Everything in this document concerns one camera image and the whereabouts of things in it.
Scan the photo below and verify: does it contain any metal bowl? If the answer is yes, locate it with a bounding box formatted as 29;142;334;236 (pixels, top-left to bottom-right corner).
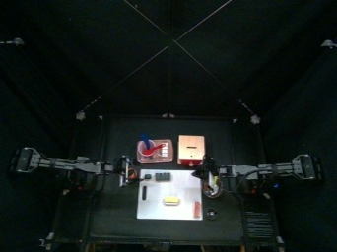
202;178;224;199

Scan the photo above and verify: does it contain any yellow egg sushi toy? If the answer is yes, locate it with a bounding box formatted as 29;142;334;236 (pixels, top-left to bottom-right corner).
162;196;182;207

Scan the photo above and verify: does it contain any toy carrot in pot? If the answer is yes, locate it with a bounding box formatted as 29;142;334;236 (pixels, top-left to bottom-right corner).
125;168;139;181

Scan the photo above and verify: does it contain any wooden box red drawer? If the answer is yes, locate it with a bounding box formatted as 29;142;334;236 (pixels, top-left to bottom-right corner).
176;134;207;166

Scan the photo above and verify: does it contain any pink translucent tray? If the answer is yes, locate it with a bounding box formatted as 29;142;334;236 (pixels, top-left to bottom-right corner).
135;138;175;164

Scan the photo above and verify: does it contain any blue toy utensil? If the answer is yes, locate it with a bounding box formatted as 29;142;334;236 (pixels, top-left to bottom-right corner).
139;132;151;150

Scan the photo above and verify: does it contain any red toy spoon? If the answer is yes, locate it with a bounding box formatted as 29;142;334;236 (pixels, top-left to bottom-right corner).
146;143;167;154

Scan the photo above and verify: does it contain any white rectangular board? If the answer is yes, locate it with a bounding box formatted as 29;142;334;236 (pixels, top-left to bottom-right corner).
135;168;204;221

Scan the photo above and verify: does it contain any white text label sticker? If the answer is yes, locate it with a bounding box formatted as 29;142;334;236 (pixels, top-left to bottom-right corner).
243;211;274;241

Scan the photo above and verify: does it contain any diagonal brace wire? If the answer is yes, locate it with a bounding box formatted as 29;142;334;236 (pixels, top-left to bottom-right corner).
121;0;258;116
79;0;232;115

